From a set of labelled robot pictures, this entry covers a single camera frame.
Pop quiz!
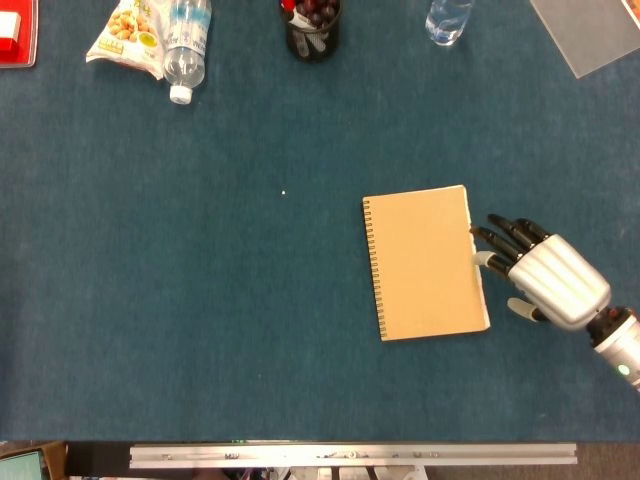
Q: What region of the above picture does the peanut snack bag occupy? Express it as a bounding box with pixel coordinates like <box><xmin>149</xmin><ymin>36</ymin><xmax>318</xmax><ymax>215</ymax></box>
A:
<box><xmin>85</xmin><ymin>0</ymin><xmax>169</xmax><ymax>81</ymax></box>

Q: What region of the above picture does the black mesh pen holder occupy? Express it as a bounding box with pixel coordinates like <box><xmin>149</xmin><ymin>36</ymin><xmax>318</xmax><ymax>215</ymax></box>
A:
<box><xmin>278</xmin><ymin>0</ymin><xmax>345</xmax><ymax>64</ymax></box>

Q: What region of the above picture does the teal screen device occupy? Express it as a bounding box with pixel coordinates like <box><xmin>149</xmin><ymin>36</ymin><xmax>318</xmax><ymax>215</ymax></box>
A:
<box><xmin>0</xmin><ymin>448</ymin><xmax>45</xmax><ymax>480</ymax></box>

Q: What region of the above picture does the blue felt table cloth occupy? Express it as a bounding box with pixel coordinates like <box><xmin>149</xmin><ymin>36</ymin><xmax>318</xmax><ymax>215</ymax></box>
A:
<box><xmin>0</xmin><ymin>0</ymin><xmax>640</xmax><ymax>444</ymax></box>

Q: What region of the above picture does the dark red grape bunch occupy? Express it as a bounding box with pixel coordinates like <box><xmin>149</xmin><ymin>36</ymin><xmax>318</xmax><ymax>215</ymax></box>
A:
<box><xmin>293</xmin><ymin>0</ymin><xmax>341</xmax><ymax>29</ymax></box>

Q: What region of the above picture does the labelled water bottle white cap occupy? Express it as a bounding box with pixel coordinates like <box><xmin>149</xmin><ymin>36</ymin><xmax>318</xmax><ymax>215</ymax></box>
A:
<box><xmin>162</xmin><ymin>0</ymin><xmax>213</xmax><ymax>106</ymax></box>

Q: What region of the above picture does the aluminium profile rail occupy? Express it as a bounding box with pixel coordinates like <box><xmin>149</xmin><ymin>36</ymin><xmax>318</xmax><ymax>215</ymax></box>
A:
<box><xmin>128</xmin><ymin>442</ymin><xmax>579</xmax><ymax>470</ymax></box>

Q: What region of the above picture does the clear drinking glass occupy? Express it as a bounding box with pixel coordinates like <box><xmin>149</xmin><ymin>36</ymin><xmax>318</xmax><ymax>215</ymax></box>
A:
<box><xmin>424</xmin><ymin>0</ymin><xmax>475</xmax><ymax>48</ymax></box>

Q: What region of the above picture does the red and white small box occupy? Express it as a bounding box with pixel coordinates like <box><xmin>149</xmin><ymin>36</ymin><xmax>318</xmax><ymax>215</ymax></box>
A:
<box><xmin>0</xmin><ymin>10</ymin><xmax>23</xmax><ymax>51</ymax></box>

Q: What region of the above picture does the red capped white marker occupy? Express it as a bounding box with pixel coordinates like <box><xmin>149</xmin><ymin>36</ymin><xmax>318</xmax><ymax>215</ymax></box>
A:
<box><xmin>280</xmin><ymin>0</ymin><xmax>329</xmax><ymax>55</ymax></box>

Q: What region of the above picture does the red stamp pad tray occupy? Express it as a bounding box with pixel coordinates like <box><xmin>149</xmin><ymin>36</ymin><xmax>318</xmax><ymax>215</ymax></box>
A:
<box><xmin>0</xmin><ymin>0</ymin><xmax>40</xmax><ymax>69</ymax></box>

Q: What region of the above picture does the tan spiral notebook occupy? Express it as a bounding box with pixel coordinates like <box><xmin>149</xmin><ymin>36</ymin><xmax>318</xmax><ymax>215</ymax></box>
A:
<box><xmin>361</xmin><ymin>184</ymin><xmax>492</xmax><ymax>343</ymax></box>

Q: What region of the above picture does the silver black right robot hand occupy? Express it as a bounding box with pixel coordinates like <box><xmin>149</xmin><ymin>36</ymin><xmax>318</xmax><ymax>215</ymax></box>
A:
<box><xmin>469</xmin><ymin>213</ymin><xmax>613</xmax><ymax>333</ymax></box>

